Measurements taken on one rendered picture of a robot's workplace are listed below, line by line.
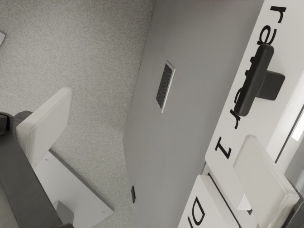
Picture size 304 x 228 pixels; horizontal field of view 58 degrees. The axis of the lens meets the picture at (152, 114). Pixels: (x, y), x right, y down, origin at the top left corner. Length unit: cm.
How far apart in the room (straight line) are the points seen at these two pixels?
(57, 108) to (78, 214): 138
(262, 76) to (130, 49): 93
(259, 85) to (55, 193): 127
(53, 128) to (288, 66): 23
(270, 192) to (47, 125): 13
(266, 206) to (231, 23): 35
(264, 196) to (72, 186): 129
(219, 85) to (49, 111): 33
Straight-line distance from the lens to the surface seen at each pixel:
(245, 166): 20
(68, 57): 118
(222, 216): 37
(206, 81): 50
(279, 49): 32
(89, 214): 154
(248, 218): 36
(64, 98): 18
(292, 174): 30
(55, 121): 17
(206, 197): 41
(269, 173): 18
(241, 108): 29
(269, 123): 31
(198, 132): 49
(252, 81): 28
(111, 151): 135
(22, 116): 17
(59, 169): 138
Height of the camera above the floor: 114
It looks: 63 degrees down
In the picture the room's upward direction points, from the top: 157 degrees clockwise
